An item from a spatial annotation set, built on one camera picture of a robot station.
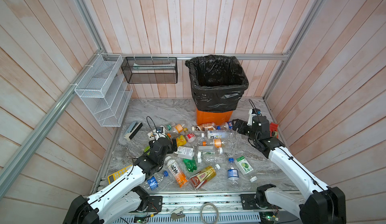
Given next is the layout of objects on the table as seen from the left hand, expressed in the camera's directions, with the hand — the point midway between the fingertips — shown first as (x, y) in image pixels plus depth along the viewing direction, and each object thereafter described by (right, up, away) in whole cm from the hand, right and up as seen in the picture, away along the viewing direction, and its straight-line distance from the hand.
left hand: (167, 141), depth 82 cm
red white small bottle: (+13, 0, +11) cm, 18 cm away
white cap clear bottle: (+25, -10, +4) cm, 27 cm away
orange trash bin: (+31, +12, +18) cm, 38 cm away
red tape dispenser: (+67, +5, +13) cm, 69 cm away
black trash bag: (+32, +37, +22) cm, 54 cm away
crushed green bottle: (+13, -13, +1) cm, 19 cm away
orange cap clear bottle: (+5, +6, +15) cm, 17 cm away
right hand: (+41, +11, +1) cm, 42 cm away
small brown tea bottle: (+24, +7, +16) cm, 29 cm away
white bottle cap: (+47, -19, -4) cm, 51 cm away
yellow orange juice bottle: (+7, -1, +8) cm, 11 cm away
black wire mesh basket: (-15, +46, +22) cm, 54 cm away
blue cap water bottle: (+36, -16, -4) cm, 40 cm away
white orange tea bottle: (+8, -19, -5) cm, 21 cm away
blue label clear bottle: (-7, -21, -6) cm, 23 cm away
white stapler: (-24, +6, +17) cm, 30 cm away
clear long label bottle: (+31, +2, +11) cm, 33 cm away
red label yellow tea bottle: (+19, -18, -6) cm, 26 cm away
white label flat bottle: (+10, -7, +2) cm, 12 cm away
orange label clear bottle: (+29, -3, +8) cm, 31 cm away
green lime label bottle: (+44, -15, 0) cm, 46 cm away
